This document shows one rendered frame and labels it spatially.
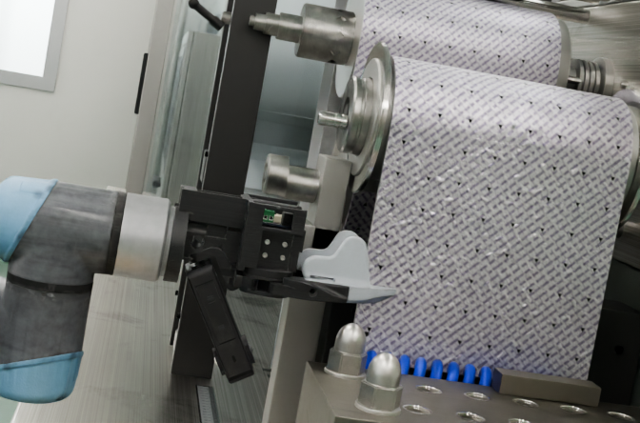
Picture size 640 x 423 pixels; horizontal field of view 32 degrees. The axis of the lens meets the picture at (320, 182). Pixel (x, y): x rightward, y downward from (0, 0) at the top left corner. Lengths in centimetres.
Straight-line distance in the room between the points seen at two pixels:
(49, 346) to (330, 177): 31
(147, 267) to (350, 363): 20
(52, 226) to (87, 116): 561
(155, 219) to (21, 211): 11
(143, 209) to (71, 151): 562
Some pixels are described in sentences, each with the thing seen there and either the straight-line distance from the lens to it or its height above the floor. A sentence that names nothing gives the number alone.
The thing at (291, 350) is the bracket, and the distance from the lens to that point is 112.
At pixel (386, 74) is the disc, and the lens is 102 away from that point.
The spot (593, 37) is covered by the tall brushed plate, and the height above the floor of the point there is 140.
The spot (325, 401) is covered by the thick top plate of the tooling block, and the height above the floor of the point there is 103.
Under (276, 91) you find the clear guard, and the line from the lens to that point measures 204.
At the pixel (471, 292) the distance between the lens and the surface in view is 105.
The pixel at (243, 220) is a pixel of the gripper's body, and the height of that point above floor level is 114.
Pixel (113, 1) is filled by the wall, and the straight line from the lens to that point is 657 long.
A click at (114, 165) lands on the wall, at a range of 658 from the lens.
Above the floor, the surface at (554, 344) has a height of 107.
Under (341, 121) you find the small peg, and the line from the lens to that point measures 104.
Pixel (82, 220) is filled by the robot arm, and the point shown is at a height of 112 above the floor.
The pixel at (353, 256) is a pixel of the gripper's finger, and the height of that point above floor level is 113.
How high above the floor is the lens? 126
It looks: 4 degrees down
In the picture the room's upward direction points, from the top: 10 degrees clockwise
